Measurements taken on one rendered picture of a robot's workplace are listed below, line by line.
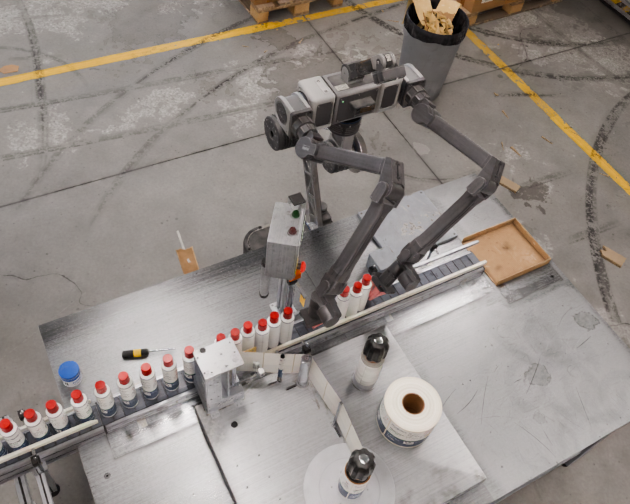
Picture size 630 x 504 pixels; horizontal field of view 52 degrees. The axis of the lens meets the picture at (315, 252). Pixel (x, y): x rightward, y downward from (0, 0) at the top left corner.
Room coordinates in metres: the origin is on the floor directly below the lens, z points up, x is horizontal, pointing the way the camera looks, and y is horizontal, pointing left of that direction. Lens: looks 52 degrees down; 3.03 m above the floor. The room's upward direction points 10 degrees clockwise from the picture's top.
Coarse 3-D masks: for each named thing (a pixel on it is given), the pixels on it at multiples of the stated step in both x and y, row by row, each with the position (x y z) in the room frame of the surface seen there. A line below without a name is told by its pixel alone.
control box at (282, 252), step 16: (288, 208) 1.35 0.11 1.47; (304, 208) 1.37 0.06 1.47; (272, 224) 1.28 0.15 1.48; (288, 224) 1.29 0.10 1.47; (272, 240) 1.21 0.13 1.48; (288, 240) 1.23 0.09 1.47; (272, 256) 1.21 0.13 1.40; (288, 256) 1.21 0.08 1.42; (272, 272) 1.21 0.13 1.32; (288, 272) 1.21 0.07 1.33
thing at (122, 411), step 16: (464, 256) 1.77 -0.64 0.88; (432, 272) 1.66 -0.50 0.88; (448, 272) 1.67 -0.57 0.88; (400, 288) 1.55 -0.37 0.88; (416, 288) 1.56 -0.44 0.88; (368, 304) 1.44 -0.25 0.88; (352, 320) 1.35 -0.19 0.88; (160, 384) 0.95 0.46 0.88; (192, 384) 0.97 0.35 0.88; (144, 400) 0.88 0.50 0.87; (160, 400) 0.89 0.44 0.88
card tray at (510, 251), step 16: (496, 224) 2.00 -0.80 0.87; (512, 224) 2.05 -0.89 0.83; (464, 240) 1.89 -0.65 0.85; (480, 240) 1.92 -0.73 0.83; (496, 240) 1.94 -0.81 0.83; (512, 240) 1.95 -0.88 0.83; (528, 240) 1.97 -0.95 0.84; (480, 256) 1.83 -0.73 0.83; (496, 256) 1.84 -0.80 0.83; (512, 256) 1.86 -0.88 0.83; (528, 256) 1.88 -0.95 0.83; (544, 256) 1.88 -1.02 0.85; (496, 272) 1.75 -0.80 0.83; (512, 272) 1.77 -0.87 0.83
